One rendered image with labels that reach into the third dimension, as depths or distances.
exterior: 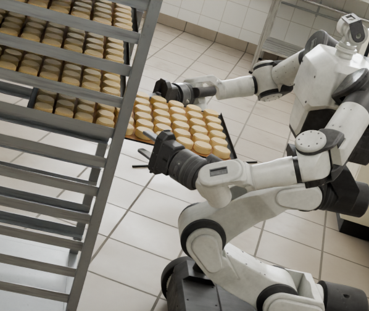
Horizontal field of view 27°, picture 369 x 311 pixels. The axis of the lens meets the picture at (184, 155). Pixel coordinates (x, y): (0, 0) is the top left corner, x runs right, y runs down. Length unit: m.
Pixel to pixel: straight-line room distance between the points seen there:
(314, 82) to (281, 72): 0.43
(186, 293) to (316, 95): 0.83
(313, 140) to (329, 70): 0.35
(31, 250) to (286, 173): 1.11
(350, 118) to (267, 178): 0.27
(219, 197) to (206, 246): 0.46
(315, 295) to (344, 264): 1.12
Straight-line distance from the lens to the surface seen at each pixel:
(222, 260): 2.42
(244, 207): 2.38
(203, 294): 2.65
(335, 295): 2.63
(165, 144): 2.00
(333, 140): 1.92
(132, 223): 3.38
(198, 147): 2.15
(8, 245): 2.71
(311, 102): 2.23
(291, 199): 2.36
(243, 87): 2.68
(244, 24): 7.12
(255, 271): 2.51
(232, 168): 1.90
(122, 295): 2.87
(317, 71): 2.23
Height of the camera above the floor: 1.52
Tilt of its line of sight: 21 degrees down
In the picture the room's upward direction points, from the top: 17 degrees clockwise
